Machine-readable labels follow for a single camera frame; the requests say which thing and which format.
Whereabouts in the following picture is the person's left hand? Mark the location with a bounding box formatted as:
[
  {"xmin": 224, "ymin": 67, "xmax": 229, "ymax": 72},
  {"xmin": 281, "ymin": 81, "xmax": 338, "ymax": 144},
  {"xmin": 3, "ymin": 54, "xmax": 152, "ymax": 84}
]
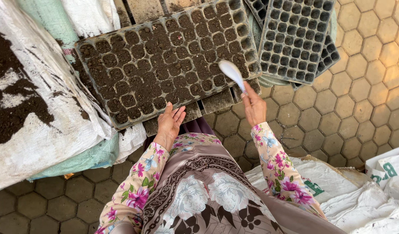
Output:
[{"xmin": 153, "ymin": 102, "xmax": 186, "ymax": 151}]

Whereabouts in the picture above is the person's right hand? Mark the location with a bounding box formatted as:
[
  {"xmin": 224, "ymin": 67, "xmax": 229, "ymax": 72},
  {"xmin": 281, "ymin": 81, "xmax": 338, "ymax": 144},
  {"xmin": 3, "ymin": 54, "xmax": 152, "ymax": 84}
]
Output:
[{"xmin": 240, "ymin": 81, "xmax": 267, "ymax": 128}]

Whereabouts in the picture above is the white plastic spoon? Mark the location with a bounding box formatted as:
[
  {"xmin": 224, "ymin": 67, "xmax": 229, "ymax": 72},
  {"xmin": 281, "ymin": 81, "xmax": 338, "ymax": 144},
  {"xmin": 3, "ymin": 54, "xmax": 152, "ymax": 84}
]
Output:
[{"xmin": 218, "ymin": 60, "xmax": 247, "ymax": 95}]

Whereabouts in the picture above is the purple skirt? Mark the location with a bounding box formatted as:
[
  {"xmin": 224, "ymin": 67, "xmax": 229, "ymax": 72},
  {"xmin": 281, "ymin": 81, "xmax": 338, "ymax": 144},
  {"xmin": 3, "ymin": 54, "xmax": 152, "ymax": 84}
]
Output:
[{"xmin": 144, "ymin": 116, "xmax": 217, "ymax": 151}]

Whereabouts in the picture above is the small white woven sack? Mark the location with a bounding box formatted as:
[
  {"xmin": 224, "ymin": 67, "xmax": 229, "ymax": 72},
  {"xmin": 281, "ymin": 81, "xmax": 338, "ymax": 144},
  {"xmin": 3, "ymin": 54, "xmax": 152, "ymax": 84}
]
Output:
[{"xmin": 114, "ymin": 123, "xmax": 147, "ymax": 164}]

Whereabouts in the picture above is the weathered wooden pallet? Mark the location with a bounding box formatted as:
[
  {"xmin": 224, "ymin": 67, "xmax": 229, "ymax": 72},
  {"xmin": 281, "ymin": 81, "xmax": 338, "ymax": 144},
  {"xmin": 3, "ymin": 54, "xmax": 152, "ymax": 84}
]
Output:
[{"xmin": 113, "ymin": 0, "xmax": 262, "ymax": 137}]

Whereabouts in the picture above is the soil-filled black seedling tray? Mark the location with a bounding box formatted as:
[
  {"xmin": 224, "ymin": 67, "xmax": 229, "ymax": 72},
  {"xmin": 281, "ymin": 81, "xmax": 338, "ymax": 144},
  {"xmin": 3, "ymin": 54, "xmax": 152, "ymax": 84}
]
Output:
[{"xmin": 74, "ymin": 0, "xmax": 262, "ymax": 130}]

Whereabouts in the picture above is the brown floral patterned headscarf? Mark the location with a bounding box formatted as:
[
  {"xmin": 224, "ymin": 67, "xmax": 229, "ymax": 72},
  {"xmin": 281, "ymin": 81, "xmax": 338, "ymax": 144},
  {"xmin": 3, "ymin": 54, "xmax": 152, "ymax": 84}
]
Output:
[{"xmin": 141, "ymin": 145, "xmax": 348, "ymax": 234}]

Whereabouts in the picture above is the empty black seedling tray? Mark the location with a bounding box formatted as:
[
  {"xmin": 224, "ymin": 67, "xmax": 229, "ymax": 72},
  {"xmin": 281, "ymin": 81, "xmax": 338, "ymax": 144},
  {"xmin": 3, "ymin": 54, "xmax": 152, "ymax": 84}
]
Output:
[
  {"xmin": 258, "ymin": 0, "xmax": 337, "ymax": 86},
  {"xmin": 244, "ymin": 0, "xmax": 341, "ymax": 90}
]

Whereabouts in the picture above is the pale green woven sack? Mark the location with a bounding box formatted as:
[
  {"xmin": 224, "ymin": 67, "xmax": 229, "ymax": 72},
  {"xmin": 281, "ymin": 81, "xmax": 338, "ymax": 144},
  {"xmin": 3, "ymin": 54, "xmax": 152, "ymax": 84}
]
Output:
[{"xmin": 17, "ymin": 0, "xmax": 120, "ymax": 181}]

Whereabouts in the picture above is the white sack with green print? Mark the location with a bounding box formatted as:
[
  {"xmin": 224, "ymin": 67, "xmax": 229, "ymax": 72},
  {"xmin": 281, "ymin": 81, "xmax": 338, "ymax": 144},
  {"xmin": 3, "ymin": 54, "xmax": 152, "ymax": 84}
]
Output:
[{"xmin": 245, "ymin": 156, "xmax": 360, "ymax": 208}]

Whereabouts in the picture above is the large white soil-stained sack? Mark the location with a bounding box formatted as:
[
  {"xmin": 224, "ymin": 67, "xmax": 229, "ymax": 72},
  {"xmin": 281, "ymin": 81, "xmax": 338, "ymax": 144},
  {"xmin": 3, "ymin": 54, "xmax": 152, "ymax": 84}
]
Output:
[{"xmin": 0, "ymin": 0, "xmax": 115, "ymax": 193}]

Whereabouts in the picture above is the white bag with green lettering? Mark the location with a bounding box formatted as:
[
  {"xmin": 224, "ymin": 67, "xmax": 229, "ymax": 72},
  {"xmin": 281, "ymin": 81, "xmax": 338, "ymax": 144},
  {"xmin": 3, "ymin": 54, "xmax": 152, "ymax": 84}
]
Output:
[{"xmin": 365, "ymin": 145, "xmax": 399, "ymax": 193}]

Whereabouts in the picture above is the crumpled white plastic sack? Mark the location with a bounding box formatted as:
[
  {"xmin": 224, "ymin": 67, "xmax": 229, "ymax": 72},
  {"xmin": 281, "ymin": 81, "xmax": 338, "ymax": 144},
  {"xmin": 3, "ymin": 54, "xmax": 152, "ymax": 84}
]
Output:
[{"xmin": 320, "ymin": 177, "xmax": 399, "ymax": 234}]

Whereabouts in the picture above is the pile of dark soil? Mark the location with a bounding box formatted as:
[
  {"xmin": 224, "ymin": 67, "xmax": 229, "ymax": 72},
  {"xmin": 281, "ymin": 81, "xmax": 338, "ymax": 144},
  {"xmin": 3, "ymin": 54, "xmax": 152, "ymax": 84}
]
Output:
[{"xmin": 0, "ymin": 29, "xmax": 55, "ymax": 145}]

